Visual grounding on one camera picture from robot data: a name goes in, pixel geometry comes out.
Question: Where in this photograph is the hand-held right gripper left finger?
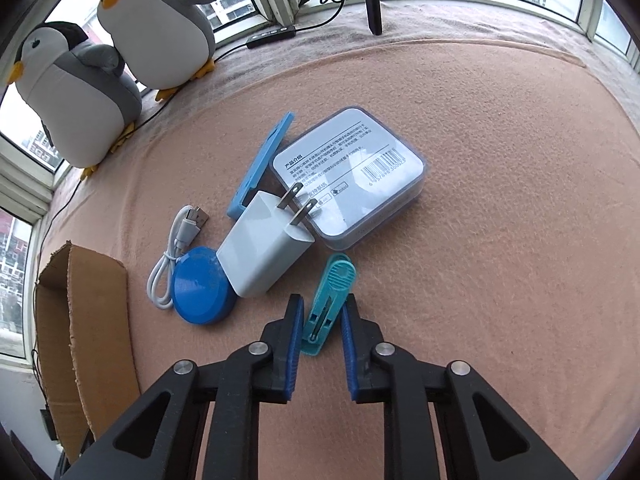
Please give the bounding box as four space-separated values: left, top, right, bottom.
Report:
60 294 307 480

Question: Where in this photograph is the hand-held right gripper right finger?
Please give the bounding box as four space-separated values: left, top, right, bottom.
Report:
341 294 581 480

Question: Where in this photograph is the teal plastic clip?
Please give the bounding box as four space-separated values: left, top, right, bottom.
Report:
298 253 357 358

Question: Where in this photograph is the white charger plug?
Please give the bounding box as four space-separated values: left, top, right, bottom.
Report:
218 183 319 298

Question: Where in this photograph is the blue round disc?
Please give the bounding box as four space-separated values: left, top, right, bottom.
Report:
171 246 240 325

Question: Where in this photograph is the white short data cable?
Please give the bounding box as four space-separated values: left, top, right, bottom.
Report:
146 204 211 312

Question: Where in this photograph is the clear plastic case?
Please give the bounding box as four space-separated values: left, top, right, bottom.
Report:
272 106 428 252

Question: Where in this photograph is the blue phone stand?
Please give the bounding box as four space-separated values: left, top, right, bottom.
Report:
226 111 295 220

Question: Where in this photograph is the cardboard box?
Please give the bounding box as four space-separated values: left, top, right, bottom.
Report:
34 241 141 463

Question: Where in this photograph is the black power adapter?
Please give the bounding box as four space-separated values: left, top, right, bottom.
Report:
40 408 60 440

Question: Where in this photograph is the black inline remote control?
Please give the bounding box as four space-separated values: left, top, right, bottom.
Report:
246 22 299 50

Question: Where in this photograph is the large penguin plush toy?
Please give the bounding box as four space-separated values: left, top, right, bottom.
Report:
6 21 143 181

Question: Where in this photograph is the plaid cloth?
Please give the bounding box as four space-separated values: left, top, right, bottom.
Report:
50 0 640 196

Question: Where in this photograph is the small penguin plush toy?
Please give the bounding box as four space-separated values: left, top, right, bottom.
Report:
96 0 218 102

